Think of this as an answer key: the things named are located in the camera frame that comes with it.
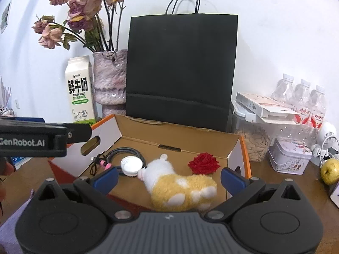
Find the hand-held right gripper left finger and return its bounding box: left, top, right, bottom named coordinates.
left=37, top=167, right=134, bottom=224

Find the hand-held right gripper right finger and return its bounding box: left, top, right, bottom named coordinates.
left=205, top=167, right=302, bottom=224

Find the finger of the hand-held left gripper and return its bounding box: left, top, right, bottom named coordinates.
left=66, top=123, right=92, bottom=144

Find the black braided cable coil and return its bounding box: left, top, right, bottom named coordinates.
left=90, top=148, right=146, bottom=175

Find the red artificial rose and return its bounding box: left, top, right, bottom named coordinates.
left=188, top=152, right=221, bottom=175

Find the red orange cardboard box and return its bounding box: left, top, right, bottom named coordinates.
left=48, top=113, right=252, bottom=213

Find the white yellow plush sheep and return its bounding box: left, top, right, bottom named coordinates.
left=137, top=154, right=218, bottom=212

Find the purple knitted pouch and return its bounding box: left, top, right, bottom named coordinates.
left=0, top=189, right=36, bottom=229

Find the person's left hand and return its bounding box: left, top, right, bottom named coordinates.
left=0, top=158, right=14, bottom=204

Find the white green milk carton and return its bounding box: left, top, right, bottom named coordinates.
left=65, top=55, right=96, bottom=126

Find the clear container of seeds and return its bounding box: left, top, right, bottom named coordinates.
left=231, top=100, right=273, bottom=163

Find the purple decorative plant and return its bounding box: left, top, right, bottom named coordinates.
left=0, top=75, right=13, bottom=107

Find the white printed tin box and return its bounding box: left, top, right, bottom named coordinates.
left=268, top=136, right=313, bottom=175

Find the purple mottled vase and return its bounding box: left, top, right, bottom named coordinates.
left=92, top=49, right=128, bottom=117

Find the flat white cardboard box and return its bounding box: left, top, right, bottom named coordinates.
left=235, top=92, right=301, bottom=124

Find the yellow green apple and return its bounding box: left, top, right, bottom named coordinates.
left=320, top=160, right=339, bottom=185

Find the purple plastic bag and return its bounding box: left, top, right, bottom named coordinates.
left=329, top=182, right=339, bottom=207

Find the small white fan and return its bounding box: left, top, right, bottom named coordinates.
left=316, top=121, right=338, bottom=162

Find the black paper bag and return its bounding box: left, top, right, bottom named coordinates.
left=125, top=0, right=238, bottom=133

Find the dried rose bouquet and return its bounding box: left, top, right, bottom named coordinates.
left=32, top=0, right=128, bottom=54

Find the white cable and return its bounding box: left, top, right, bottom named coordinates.
left=312, top=144, right=339, bottom=166

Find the wall poster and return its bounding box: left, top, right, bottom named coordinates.
left=0, top=0, right=14, bottom=34

